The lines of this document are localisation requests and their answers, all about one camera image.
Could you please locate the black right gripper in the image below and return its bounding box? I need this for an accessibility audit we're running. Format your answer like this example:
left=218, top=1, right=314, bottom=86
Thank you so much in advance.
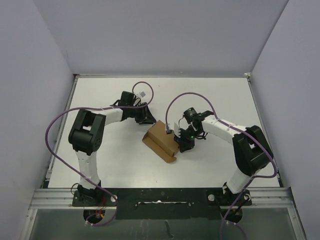
left=174, top=126, right=202, bottom=153

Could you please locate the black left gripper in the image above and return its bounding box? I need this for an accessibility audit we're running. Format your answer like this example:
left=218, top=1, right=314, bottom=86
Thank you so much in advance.
left=127, top=102, right=156, bottom=124

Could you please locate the brown cardboard box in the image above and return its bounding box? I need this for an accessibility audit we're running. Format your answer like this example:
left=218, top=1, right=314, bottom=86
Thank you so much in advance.
left=142, top=120, right=179, bottom=164

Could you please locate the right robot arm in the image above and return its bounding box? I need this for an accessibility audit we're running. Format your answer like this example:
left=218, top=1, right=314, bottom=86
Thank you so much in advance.
left=166, top=107, right=274, bottom=205

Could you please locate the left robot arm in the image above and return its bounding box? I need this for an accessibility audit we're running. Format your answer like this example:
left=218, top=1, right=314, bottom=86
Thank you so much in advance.
left=68, top=91, right=156, bottom=206

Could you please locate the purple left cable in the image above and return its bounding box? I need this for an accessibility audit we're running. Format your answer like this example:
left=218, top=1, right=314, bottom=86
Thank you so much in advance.
left=44, top=81, right=155, bottom=201

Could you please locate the purple cable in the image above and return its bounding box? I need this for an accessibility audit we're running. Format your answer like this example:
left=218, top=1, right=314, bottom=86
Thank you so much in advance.
left=44, top=81, right=155, bottom=201
left=165, top=92, right=278, bottom=240

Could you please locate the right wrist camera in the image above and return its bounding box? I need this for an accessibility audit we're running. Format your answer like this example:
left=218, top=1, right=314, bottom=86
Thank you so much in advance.
left=165, top=122, right=181, bottom=137

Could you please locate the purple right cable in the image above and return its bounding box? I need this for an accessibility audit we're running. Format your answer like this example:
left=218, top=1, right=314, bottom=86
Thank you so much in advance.
left=165, top=92, right=278, bottom=240

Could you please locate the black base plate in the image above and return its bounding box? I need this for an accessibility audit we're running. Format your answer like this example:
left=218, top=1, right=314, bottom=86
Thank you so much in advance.
left=72, top=187, right=252, bottom=224

